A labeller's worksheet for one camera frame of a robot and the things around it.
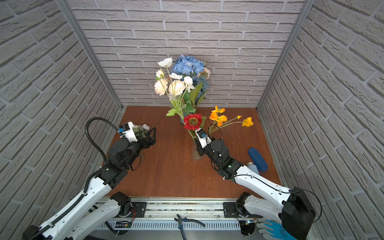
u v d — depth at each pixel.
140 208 0.74
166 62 0.54
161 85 0.61
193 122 0.65
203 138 0.62
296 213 0.40
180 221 0.70
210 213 0.74
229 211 0.74
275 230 0.68
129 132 0.61
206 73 0.85
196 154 0.89
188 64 0.63
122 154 0.52
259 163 0.87
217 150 0.55
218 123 0.63
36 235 0.38
